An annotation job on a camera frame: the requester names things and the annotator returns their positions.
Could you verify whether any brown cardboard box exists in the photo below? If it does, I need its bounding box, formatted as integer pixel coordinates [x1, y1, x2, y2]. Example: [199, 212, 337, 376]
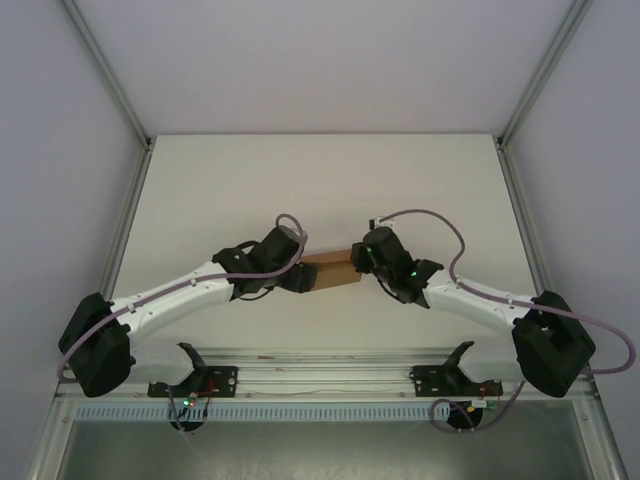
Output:
[301, 248, 364, 292]

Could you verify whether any grey metal sheet panel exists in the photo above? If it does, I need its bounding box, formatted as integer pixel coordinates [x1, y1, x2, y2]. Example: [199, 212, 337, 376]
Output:
[49, 419, 591, 480]

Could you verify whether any aluminium arm base rail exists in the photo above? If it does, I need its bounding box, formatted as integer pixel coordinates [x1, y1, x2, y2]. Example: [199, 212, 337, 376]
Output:
[54, 353, 600, 402]

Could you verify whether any slotted grey cable duct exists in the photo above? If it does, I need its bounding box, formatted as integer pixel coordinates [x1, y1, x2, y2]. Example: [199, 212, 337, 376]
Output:
[73, 403, 441, 422]

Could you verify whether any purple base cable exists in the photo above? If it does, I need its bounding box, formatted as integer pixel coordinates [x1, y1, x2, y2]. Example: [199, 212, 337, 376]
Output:
[429, 379, 526, 434]
[166, 382, 207, 437]

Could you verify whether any aluminium upright frame post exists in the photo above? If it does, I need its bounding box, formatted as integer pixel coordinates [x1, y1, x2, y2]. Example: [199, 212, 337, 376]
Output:
[499, 0, 594, 146]
[62, 0, 154, 149]

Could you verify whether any aluminium lower frame rail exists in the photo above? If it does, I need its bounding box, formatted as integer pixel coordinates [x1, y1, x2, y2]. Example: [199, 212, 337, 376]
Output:
[572, 397, 629, 480]
[27, 397, 76, 480]

